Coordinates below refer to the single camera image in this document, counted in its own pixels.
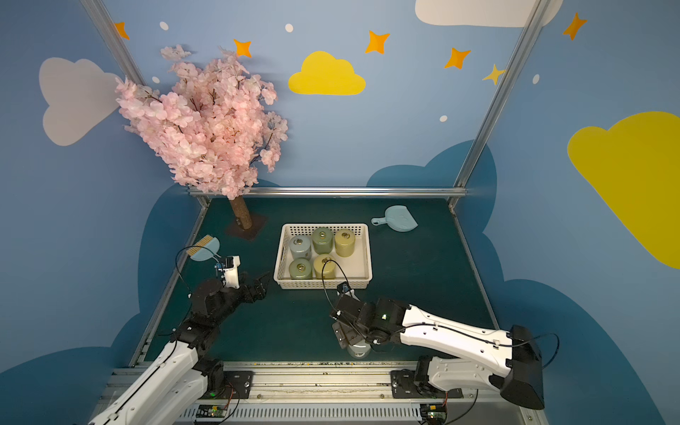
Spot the dark green tea canister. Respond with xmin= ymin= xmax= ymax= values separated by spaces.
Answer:
xmin=288 ymin=258 xmax=313 ymax=280

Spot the white perforated plastic basket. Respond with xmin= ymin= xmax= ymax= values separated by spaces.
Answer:
xmin=274 ymin=223 xmax=373 ymax=290

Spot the blue grey tea canister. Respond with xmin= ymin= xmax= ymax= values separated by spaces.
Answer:
xmin=288 ymin=235 xmax=313 ymax=260
xmin=347 ymin=340 xmax=372 ymax=359

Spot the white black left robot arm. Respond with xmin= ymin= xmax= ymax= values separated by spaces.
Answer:
xmin=90 ymin=274 xmax=271 ymax=424

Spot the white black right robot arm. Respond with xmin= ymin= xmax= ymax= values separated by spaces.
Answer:
xmin=330 ymin=294 xmax=545 ymax=410

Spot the yellow green tea canister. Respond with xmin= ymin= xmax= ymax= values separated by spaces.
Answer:
xmin=334 ymin=228 xmax=356 ymax=258

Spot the blue hand brush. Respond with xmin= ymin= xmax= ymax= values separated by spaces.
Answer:
xmin=186 ymin=235 xmax=221 ymax=262

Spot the light blue plastic dustpan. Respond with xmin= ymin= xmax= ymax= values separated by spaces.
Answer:
xmin=371 ymin=205 xmax=418 ymax=233

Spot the pink cherry blossom tree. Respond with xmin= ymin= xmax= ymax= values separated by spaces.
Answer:
xmin=116 ymin=45 xmax=288 ymax=231

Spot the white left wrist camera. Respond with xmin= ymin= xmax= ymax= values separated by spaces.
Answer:
xmin=215 ymin=256 xmax=240 ymax=289

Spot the brown tree base plate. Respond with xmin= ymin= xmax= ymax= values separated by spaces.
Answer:
xmin=225 ymin=211 xmax=268 ymax=242

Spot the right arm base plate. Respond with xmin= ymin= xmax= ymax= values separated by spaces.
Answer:
xmin=390 ymin=369 xmax=464 ymax=400

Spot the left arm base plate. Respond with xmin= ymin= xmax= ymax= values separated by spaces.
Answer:
xmin=210 ymin=370 xmax=254 ymax=400

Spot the front aluminium mounting rail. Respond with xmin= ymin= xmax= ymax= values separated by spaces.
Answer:
xmin=89 ymin=362 xmax=548 ymax=425

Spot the left side floor rail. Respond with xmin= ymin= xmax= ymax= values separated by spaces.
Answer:
xmin=127 ymin=195 xmax=205 ymax=367

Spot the floor rail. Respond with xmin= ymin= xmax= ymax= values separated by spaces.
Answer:
xmin=447 ymin=198 xmax=500 ymax=330
xmin=127 ymin=195 xmax=205 ymax=367

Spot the right side floor rail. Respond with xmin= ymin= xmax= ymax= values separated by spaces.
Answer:
xmin=447 ymin=198 xmax=500 ymax=330

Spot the rear aluminium frame rail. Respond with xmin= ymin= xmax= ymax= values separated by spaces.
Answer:
xmin=246 ymin=187 xmax=467 ymax=198

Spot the right aluminium frame post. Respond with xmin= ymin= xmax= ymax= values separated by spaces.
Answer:
xmin=447 ymin=0 xmax=553 ymax=215

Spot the aluminium frame post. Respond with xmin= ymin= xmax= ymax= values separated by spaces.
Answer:
xmin=81 ymin=0 xmax=146 ymax=85
xmin=447 ymin=0 xmax=553 ymax=215

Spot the left aluminium frame post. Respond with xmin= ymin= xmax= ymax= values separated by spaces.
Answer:
xmin=81 ymin=0 xmax=146 ymax=85

